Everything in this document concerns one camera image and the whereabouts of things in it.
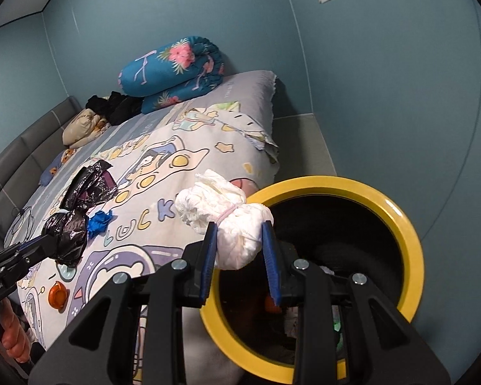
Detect blue flamingo folded quilt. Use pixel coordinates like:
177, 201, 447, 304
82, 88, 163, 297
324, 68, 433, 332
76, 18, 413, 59
118, 35, 226, 115

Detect grey padded bed headboard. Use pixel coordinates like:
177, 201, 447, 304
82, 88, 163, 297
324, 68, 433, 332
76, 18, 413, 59
0, 96, 84, 249

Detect small purple pillow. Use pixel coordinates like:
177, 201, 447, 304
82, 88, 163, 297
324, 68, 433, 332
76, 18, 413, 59
40, 148, 79, 186

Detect blue wrapper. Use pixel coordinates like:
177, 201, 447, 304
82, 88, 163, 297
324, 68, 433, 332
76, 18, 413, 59
87, 209, 117, 239

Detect orange bottle cap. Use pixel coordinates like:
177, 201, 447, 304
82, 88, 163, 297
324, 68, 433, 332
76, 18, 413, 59
48, 283, 70, 310

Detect beige folded quilt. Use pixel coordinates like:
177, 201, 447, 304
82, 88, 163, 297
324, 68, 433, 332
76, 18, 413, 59
62, 109, 112, 149

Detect small black plastic bag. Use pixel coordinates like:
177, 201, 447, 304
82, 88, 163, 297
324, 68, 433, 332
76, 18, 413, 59
59, 159, 118, 211

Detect black clothes pile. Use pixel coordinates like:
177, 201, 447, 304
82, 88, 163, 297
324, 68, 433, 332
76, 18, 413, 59
85, 91, 145, 126

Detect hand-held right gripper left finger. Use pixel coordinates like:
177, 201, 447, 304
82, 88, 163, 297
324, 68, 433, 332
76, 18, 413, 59
28, 221, 219, 385

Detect large black plastic bag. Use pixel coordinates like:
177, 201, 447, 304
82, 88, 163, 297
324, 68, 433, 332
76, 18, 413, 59
40, 208, 89, 267

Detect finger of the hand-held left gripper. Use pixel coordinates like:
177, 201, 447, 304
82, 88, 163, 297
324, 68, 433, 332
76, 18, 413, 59
0, 233, 63, 277

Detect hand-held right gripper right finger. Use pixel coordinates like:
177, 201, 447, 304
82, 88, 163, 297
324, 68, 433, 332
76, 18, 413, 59
262, 222, 452, 385

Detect yellow rimmed trash bin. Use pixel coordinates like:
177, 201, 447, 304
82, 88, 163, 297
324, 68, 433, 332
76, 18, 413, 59
199, 175, 424, 385

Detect person's left hand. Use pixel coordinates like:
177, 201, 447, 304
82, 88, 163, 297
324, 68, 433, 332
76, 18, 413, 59
0, 301, 32, 364

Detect cartoon printed blanket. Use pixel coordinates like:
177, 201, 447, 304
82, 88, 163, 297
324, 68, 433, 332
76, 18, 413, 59
6, 102, 281, 385

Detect black charger cable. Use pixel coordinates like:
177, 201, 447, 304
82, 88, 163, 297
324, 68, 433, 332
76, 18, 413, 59
6, 202, 35, 229

